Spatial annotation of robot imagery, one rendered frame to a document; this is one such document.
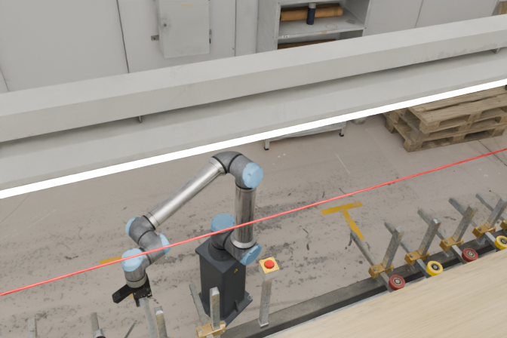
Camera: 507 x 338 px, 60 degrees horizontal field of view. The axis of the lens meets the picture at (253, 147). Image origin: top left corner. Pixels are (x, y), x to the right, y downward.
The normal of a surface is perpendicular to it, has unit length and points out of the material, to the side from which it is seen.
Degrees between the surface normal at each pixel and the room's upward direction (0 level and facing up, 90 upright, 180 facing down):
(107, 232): 0
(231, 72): 0
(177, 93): 90
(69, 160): 61
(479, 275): 0
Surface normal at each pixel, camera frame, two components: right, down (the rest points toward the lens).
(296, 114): 0.35, 0.15
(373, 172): 0.04, -0.77
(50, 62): 0.31, 0.62
